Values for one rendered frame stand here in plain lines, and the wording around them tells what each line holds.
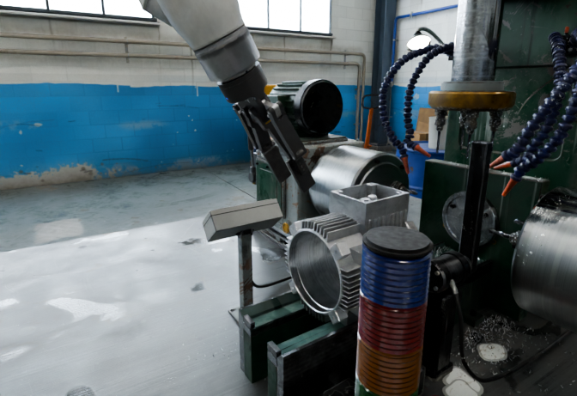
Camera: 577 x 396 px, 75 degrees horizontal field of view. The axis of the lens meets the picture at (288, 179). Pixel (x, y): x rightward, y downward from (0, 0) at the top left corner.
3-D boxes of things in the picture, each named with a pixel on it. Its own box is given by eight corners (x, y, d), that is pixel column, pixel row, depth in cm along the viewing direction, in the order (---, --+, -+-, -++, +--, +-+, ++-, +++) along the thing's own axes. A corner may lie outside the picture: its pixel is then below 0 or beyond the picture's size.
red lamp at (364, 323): (387, 308, 40) (390, 269, 38) (437, 339, 35) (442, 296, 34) (344, 328, 36) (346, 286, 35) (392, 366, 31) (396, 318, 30)
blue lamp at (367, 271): (390, 269, 38) (393, 228, 37) (442, 296, 34) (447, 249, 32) (346, 286, 35) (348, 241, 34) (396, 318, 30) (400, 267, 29)
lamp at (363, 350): (385, 345, 41) (387, 308, 40) (433, 380, 36) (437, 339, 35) (343, 368, 37) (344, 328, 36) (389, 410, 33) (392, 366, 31)
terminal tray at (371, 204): (368, 213, 83) (370, 181, 81) (408, 228, 75) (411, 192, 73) (327, 224, 77) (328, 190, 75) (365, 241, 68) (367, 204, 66)
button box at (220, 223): (272, 228, 94) (265, 208, 95) (284, 216, 88) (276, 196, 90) (207, 242, 85) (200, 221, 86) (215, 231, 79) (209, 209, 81)
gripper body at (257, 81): (268, 57, 58) (293, 110, 62) (243, 61, 65) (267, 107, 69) (229, 83, 55) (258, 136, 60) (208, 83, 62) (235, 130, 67)
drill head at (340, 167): (338, 202, 144) (340, 137, 138) (417, 232, 114) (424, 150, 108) (282, 214, 130) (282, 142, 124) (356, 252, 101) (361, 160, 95)
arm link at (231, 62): (229, 27, 62) (246, 60, 65) (185, 53, 59) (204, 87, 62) (256, 19, 55) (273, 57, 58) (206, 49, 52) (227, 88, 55)
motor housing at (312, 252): (352, 269, 90) (355, 192, 86) (419, 306, 75) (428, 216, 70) (283, 295, 79) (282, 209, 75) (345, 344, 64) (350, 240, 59)
